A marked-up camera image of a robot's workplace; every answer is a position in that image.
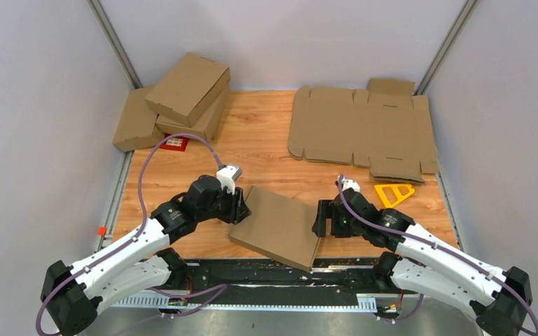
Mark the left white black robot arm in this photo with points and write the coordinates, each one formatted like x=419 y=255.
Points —
x=74 y=295

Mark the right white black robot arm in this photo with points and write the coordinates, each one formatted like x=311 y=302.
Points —
x=415 y=260

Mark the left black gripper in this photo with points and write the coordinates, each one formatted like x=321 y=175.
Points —
x=238 y=208

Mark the red plastic tray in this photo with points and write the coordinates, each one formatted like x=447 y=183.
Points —
x=175 y=144

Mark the yellow plastic triangle piece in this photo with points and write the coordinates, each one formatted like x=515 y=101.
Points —
x=392 y=194

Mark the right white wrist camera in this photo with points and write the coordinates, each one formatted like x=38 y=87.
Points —
x=345 y=183

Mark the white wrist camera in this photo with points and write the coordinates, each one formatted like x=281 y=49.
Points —
x=228 y=176
x=345 y=183

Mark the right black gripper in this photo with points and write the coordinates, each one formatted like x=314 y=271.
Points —
x=326 y=210

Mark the left aluminium corner post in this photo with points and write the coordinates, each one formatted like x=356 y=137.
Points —
x=110 y=33

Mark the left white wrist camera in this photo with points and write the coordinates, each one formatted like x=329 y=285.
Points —
x=228 y=176

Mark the right aluminium corner post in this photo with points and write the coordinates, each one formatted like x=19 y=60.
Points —
x=453 y=33

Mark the flat-lying folded cardboard box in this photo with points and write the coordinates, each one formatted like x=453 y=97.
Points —
x=137 y=126

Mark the aluminium corner post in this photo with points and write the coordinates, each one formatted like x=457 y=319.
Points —
x=110 y=33
x=453 y=33

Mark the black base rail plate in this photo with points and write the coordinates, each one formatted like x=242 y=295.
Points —
x=331 y=282

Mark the flat cardboard sheet stack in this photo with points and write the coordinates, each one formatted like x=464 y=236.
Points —
x=385 y=128

